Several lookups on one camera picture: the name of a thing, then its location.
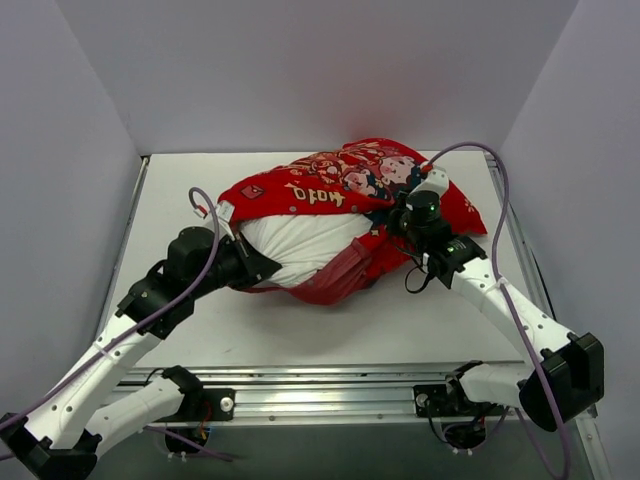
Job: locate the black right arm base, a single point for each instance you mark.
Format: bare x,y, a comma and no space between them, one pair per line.
448,400

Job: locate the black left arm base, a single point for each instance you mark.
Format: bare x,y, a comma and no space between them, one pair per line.
213,405

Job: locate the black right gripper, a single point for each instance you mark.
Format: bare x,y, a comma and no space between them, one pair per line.
396,220

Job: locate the aluminium side rail left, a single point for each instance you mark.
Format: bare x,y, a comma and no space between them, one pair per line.
122,204

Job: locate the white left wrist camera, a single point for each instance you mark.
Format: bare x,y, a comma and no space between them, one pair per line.
224,212

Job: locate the aluminium side rail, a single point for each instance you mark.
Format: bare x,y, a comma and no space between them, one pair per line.
534,283
122,204

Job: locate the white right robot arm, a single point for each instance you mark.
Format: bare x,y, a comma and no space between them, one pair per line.
560,375

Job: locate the white pillow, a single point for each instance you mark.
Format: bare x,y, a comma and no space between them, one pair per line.
302,244

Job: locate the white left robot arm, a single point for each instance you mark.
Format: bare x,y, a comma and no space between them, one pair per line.
65,434

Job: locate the aluminium front mounting rail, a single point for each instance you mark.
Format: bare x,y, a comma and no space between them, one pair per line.
320,394

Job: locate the red printed pillowcase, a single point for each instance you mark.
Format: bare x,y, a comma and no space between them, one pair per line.
363,177

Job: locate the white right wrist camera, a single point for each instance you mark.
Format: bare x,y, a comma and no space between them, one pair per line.
436,180

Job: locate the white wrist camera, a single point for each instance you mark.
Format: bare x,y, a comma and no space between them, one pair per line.
436,180
224,212

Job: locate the aluminium side rail right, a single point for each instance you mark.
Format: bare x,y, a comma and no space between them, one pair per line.
534,283

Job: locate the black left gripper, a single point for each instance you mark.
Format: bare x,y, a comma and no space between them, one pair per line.
257,265

